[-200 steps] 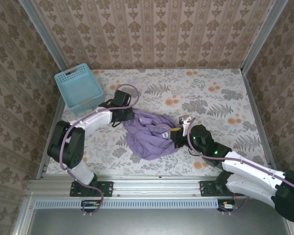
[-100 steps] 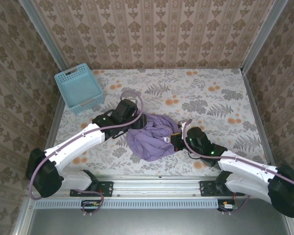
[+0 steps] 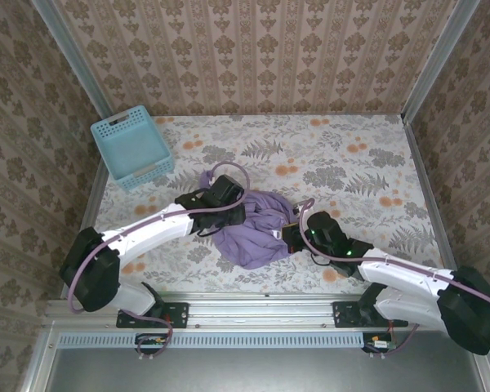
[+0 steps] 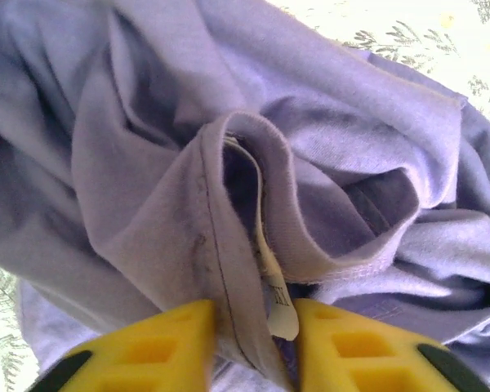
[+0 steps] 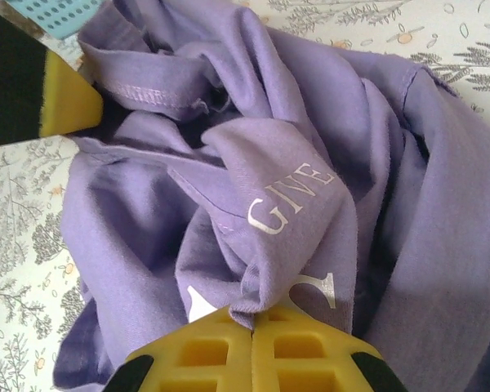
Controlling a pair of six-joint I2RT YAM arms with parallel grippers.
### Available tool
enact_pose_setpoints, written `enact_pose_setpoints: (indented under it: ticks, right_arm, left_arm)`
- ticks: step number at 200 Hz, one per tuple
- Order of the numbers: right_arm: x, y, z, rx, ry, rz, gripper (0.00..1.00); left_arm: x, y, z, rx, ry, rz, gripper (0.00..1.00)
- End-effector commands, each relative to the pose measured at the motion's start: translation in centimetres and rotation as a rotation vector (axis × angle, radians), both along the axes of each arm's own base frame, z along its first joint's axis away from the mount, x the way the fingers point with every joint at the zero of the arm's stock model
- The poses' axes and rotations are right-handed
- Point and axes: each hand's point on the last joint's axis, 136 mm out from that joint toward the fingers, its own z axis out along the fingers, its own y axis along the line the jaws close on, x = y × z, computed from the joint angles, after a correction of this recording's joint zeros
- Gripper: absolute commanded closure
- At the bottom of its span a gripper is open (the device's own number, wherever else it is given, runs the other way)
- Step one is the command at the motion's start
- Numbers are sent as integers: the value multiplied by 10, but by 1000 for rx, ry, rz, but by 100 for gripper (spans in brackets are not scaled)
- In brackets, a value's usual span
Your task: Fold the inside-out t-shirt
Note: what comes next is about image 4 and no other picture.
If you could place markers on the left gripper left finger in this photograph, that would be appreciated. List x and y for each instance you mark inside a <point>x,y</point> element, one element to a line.
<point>147,355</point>

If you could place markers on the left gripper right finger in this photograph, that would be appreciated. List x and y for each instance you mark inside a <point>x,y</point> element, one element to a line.
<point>371,359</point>

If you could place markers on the purple t-shirt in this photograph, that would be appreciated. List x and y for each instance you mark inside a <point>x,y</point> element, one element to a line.
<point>147,122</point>

